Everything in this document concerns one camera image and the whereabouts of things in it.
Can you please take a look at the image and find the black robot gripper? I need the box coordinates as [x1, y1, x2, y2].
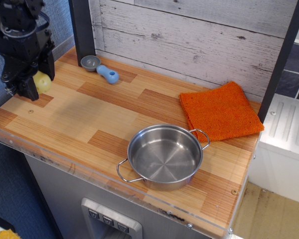
[0, 23, 55, 101]

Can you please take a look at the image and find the yellow toy potato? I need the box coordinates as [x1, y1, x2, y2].
[33, 71, 52, 94]

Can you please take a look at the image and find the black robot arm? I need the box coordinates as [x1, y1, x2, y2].
[0, 0, 55, 101]

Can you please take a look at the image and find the grey and blue toy scoop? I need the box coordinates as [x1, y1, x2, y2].
[80, 55, 119, 84]

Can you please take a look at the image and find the clear acrylic table edge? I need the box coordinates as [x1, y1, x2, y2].
[0, 129, 233, 239]

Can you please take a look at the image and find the stainless steel pot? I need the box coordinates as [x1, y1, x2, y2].
[123, 124, 210, 191]

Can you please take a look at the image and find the grey dispenser panel with buttons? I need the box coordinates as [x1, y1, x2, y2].
[81, 198, 143, 239]

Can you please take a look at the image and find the yellow object at bottom left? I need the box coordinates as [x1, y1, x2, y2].
[0, 230, 21, 239]

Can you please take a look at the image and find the orange knitted cloth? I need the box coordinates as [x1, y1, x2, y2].
[179, 81, 264, 141]

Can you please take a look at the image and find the white ribbed sink drainboard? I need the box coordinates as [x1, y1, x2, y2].
[260, 94, 299, 155]

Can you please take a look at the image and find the dark grey left post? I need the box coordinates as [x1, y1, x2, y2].
[68, 0, 95, 66]

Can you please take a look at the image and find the dark grey post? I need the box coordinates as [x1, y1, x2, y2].
[68, 0, 95, 66]
[258, 0, 299, 122]

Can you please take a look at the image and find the dark grey right post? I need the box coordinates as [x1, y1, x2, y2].
[258, 0, 299, 122]

